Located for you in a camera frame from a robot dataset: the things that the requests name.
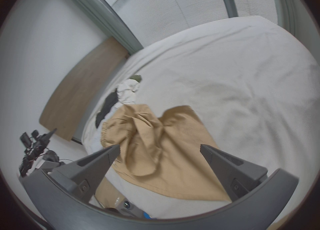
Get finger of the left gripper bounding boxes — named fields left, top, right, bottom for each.
left=44, top=128, right=58, bottom=145

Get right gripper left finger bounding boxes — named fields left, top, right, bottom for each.
left=52, top=144, right=121, bottom=205

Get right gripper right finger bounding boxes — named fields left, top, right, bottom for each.
left=200, top=144, right=268, bottom=203

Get tan shorts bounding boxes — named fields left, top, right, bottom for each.
left=100, top=104, right=232, bottom=202

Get bed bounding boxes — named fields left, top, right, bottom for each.
left=39, top=15, right=320, bottom=219

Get pale grey garment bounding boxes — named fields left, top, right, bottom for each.
left=100, top=106, right=122, bottom=127

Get black garment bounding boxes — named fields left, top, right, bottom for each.
left=95, top=93, right=119, bottom=128

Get white garment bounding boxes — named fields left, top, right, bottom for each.
left=116, top=78, right=140, bottom=104

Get blue-green curtain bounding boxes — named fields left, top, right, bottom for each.
left=269, top=0, right=313, bottom=39
left=55, top=0, right=144, bottom=54

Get window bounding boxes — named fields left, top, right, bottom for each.
left=75, top=0, right=282, bottom=49

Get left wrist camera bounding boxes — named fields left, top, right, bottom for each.
left=20, top=130, right=40, bottom=149

